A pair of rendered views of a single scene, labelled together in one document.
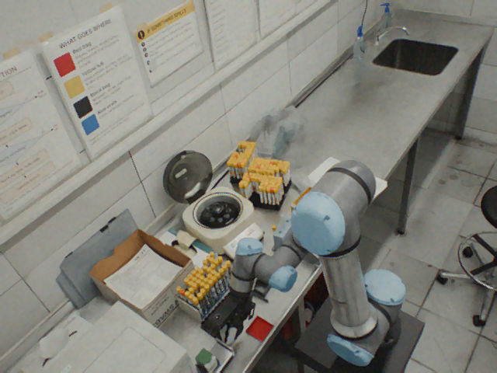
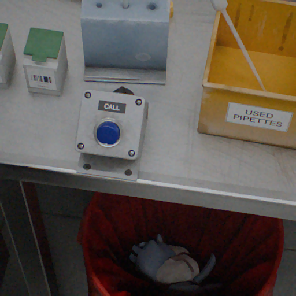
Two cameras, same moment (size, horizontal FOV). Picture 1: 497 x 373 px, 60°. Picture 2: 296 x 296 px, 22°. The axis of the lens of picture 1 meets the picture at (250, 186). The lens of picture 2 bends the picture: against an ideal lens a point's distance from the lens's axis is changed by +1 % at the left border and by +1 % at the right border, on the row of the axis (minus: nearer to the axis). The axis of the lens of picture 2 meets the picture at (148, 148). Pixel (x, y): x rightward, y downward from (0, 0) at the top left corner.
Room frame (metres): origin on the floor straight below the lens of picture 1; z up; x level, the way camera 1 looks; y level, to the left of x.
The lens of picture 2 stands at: (0.77, -0.58, 1.64)
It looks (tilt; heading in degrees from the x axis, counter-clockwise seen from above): 59 degrees down; 53
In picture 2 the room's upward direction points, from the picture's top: 2 degrees clockwise
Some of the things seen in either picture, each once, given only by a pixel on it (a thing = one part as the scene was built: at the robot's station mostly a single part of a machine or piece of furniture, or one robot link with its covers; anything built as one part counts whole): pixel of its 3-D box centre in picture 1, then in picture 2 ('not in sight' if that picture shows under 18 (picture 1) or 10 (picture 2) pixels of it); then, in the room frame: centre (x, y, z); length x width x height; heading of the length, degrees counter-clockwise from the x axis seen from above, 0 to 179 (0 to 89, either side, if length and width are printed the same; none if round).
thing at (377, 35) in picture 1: (394, 32); not in sight; (2.58, -1.06, 0.94); 0.24 x 0.17 x 0.14; 47
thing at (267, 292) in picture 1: (261, 288); not in sight; (0.89, 0.02, 0.89); 0.09 x 0.05 x 0.04; 49
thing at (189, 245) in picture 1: (186, 249); not in sight; (1.10, 0.28, 0.92); 0.24 x 0.12 x 0.10; 47
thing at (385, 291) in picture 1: (380, 297); not in sight; (0.65, -0.30, 1.11); 0.13 x 0.12 x 0.14; 136
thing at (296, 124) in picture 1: (289, 119); not in sight; (1.82, -0.25, 0.94); 0.20 x 0.17 x 0.14; 118
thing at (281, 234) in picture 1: (284, 235); (126, 34); (1.09, -0.10, 0.92); 0.10 x 0.07 x 0.10; 143
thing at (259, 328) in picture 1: (259, 328); not in sight; (0.75, 0.05, 0.88); 0.07 x 0.07 x 0.01; 47
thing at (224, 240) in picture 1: (223, 221); not in sight; (1.20, 0.13, 0.94); 0.30 x 0.24 x 0.12; 38
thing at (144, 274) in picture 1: (145, 277); not in sight; (0.98, 0.42, 0.95); 0.29 x 0.25 x 0.15; 47
